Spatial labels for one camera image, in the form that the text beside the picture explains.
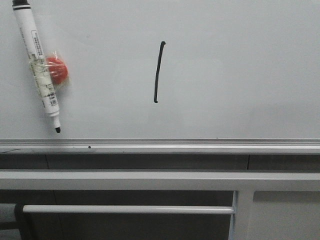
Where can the white horizontal rod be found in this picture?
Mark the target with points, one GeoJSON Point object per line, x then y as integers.
{"type": "Point", "coordinates": [129, 209]}

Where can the red round magnet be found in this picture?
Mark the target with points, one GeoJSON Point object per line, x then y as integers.
{"type": "Point", "coordinates": [58, 69]}

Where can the white whiteboard with aluminium tray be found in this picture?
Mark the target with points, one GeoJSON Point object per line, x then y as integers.
{"type": "Point", "coordinates": [167, 76]}

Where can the white whiteboard marker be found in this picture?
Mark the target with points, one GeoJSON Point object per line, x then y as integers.
{"type": "Point", "coordinates": [37, 61]}

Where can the white stand crossbar frame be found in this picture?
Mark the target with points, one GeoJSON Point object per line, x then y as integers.
{"type": "Point", "coordinates": [243, 184]}

